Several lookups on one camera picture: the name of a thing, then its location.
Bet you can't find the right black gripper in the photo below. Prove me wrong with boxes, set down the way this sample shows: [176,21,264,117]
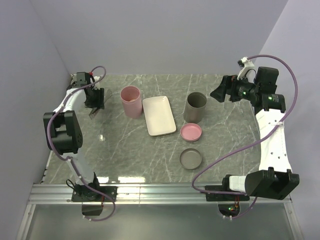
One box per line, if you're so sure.
[210,73,259,103]

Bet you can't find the metal food tongs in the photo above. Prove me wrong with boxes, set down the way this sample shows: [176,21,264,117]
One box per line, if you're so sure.
[88,90,113,120]

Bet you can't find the pink cylindrical container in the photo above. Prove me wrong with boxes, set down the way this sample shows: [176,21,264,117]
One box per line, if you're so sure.
[120,85,143,119]

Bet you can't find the white rectangular plate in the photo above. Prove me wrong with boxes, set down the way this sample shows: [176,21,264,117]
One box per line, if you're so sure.
[142,96,177,137]

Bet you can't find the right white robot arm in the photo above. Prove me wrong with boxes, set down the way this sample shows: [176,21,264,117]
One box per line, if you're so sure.
[210,67,300,200]

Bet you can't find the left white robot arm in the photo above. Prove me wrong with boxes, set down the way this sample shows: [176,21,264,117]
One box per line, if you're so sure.
[43,66,106,201]

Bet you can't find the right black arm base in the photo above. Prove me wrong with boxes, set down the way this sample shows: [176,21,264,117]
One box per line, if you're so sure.
[204,184,251,202]

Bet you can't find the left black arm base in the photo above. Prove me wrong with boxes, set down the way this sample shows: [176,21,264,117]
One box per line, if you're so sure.
[71,185,118,203]

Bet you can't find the grey cylindrical container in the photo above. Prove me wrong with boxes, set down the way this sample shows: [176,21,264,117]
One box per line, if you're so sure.
[183,92,207,124]

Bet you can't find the pink round lid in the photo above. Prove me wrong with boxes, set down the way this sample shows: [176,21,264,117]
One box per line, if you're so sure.
[180,123,202,142]

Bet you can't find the grey round lid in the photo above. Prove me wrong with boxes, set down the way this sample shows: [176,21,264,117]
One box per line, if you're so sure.
[179,148,202,170]

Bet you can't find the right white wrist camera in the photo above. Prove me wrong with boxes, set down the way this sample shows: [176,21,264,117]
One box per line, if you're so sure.
[237,56,255,80]

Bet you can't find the aluminium rail frame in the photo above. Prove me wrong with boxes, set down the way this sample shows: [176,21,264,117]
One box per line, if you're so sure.
[27,182,293,206]

